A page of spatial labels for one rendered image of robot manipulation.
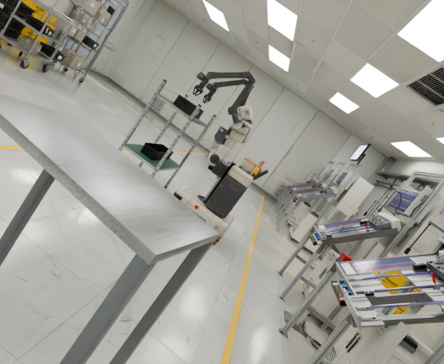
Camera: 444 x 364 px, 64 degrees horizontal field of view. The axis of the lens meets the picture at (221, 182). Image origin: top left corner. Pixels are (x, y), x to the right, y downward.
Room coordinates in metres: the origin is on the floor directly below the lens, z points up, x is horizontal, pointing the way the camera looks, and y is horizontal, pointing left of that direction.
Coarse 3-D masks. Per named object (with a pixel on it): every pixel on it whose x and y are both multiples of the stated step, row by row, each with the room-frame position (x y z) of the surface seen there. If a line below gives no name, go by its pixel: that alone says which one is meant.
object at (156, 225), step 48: (0, 96) 0.97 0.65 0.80; (48, 144) 0.87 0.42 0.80; (96, 144) 1.15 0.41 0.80; (96, 192) 0.80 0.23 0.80; (144, 192) 1.02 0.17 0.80; (0, 240) 1.29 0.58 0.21; (144, 240) 0.73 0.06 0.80; (192, 240) 0.92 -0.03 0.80; (96, 336) 0.71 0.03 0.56; (144, 336) 1.13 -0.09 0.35
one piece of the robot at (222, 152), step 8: (232, 128) 3.69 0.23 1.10; (248, 128) 3.68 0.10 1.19; (232, 136) 3.74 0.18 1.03; (240, 136) 3.73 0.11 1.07; (224, 144) 3.76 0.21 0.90; (232, 144) 3.75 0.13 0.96; (216, 152) 3.71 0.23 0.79; (224, 152) 3.70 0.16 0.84; (208, 160) 3.71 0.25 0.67; (216, 160) 3.70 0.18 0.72; (224, 160) 3.83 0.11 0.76
